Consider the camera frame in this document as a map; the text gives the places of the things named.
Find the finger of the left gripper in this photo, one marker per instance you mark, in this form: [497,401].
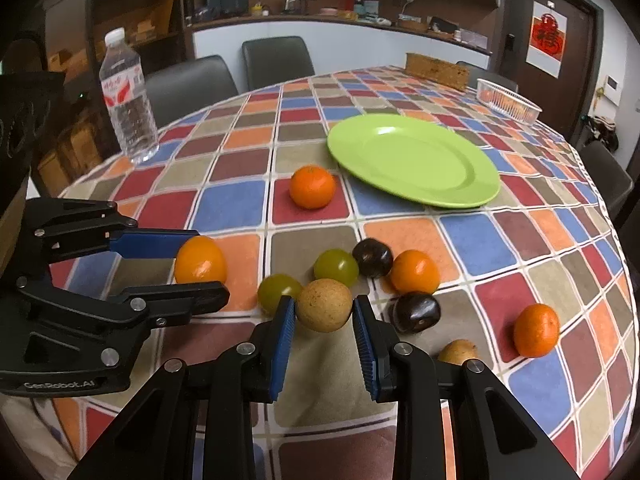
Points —
[149,243]
[134,307]

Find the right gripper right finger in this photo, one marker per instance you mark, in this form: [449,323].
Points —
[396,371]

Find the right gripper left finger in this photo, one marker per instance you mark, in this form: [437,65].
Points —
[249,373]

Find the dark plum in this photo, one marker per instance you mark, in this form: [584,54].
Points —
[375,259]
[415,311]

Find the small orange kumquat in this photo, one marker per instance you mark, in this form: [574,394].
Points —
[200,260]

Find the green tomato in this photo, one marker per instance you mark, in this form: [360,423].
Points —
[273,287]
[337,265]

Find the tan longan fruit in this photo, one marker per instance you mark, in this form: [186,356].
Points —
[324,305]

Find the orange fruit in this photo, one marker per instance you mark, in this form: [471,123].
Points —
[414,271]

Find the mandarin right side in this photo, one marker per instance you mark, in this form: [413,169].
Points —
[536,331]

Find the dark chair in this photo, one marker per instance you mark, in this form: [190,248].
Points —
[611,179]
[274,60]
[186,87]

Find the checkered tablecloth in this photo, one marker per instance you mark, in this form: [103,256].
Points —
[536,279]

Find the clear water bottle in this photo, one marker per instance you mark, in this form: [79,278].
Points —
[123,90]

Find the mandarin near plate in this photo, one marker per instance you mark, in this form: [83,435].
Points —
[312,187]

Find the green plate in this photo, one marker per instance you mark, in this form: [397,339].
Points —
[415,160]

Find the wooden counter shelf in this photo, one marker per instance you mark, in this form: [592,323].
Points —
[281,18]

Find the dark chair right side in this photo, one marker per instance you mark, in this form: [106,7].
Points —
[611,179]

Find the clear plastic basket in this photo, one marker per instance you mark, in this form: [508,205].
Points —
[507,102]

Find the woven brown box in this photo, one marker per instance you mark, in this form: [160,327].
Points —
[433,69]

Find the dark chair far end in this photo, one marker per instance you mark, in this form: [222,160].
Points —
[476,73]

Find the brown door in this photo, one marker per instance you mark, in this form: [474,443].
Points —
[564,100]

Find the red white door poster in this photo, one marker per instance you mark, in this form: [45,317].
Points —
[546,39]

